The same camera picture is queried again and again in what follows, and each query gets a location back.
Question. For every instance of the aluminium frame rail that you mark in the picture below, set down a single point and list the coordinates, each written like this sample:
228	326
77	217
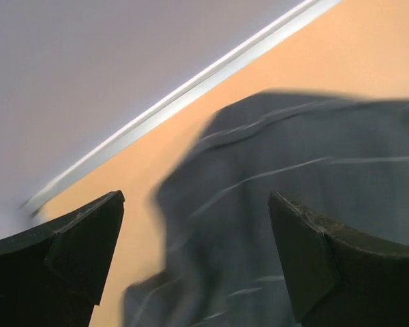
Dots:
251	49

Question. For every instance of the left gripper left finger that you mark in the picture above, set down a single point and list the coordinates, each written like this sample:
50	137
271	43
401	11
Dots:
54	274

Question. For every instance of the dark grey checked pillowcase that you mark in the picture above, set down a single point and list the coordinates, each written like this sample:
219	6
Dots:
344	158

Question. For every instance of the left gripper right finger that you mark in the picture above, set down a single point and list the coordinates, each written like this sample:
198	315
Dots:
336	275

